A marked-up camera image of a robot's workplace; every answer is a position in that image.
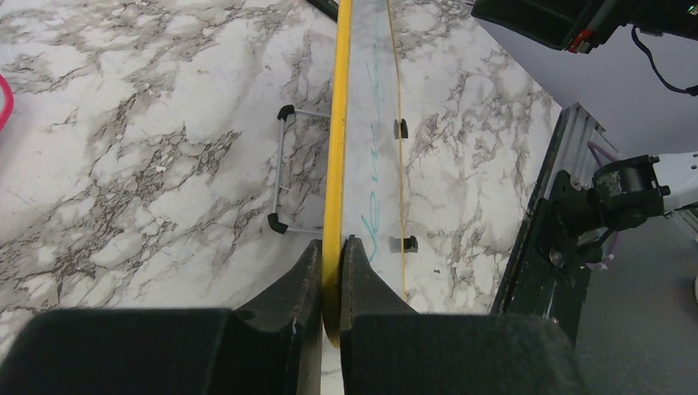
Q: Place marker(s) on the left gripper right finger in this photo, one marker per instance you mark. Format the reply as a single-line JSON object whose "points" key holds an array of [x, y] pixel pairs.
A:
{"points": [[389, 348]]}

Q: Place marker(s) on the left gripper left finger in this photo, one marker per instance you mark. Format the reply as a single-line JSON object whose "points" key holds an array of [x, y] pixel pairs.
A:
{"points": [[270, 345]]}

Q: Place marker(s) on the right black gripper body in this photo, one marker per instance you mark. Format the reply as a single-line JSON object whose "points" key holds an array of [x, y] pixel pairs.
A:
{"points": [[580, 26]]}

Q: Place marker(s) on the yellow framed whiteboard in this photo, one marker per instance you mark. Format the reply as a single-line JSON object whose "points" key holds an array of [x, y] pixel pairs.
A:
{"points": [[364, 192]]}

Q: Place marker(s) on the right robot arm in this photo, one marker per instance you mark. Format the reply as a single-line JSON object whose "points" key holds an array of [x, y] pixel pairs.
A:
{"points": [[623, 193]]}

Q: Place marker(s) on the pink framed whiteboard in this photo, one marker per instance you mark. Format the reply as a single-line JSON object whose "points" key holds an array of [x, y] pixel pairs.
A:
{"points": [[7, 102]]}

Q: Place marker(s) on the orange black highlighter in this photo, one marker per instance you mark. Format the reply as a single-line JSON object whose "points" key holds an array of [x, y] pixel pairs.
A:
{"points": [[328, 7]]}

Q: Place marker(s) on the wire whiteboard stand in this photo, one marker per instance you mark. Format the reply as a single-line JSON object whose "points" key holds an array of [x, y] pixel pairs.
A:
{"points": [[410, 244]]}

